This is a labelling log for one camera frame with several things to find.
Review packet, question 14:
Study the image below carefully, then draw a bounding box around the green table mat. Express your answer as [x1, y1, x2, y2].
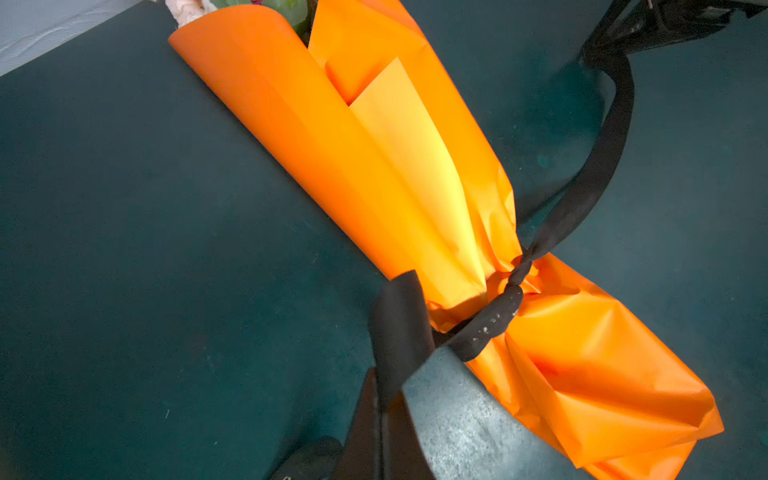
[1, 1, 767, 479]

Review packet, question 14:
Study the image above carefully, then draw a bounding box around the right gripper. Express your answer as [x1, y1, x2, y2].
[582, 0, 767, 60]

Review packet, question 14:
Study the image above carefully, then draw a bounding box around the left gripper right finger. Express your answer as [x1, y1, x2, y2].
[381, 392, 435, 480]

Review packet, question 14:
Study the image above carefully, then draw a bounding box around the orange wrapping paper sheet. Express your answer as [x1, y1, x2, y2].
[169, 1, 724, 479]

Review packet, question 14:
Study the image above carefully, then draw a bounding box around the pink fake flower stem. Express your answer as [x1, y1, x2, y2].
[203, 0, 318, 45]

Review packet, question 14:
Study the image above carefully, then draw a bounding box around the black ribbon strap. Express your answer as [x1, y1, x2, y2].
[367, 47, 636, 412]

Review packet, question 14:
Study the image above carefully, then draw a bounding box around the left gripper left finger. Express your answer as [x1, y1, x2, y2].
[332, 368, 382, 480]

